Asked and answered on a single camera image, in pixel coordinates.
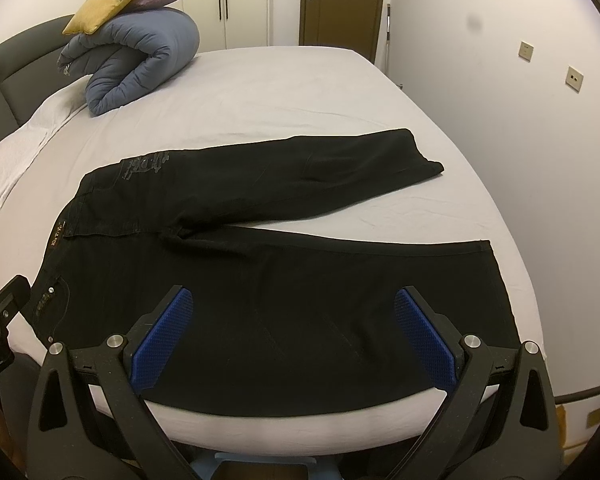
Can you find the black pants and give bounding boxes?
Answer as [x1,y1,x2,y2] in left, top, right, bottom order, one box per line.
[23,129,519,417]

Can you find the floor socket plate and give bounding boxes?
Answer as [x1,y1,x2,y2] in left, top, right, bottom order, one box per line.
[586,407,600,428]

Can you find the white folded sheet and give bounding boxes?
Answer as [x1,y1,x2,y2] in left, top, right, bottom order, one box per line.
[0,76,90,211]

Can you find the grey padded headboard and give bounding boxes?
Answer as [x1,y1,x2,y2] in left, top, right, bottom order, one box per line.
[0,15,76,142]

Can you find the blue rolled duvet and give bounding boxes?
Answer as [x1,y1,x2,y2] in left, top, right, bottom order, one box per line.
[57,8,200,116]

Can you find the white bed mattress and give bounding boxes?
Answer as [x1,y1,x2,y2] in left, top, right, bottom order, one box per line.
[0,45,548,458]

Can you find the yellow cushion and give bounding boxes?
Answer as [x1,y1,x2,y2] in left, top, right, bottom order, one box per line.
[62,0,132,36]

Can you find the brown door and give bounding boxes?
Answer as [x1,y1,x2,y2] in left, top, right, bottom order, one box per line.
[299,0,384,62]

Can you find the wall socket plate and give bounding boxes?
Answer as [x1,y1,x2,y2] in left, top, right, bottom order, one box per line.
[565,66,583,92]

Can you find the wall switch plate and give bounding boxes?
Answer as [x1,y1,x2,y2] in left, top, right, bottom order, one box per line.
[518,41,534,62]

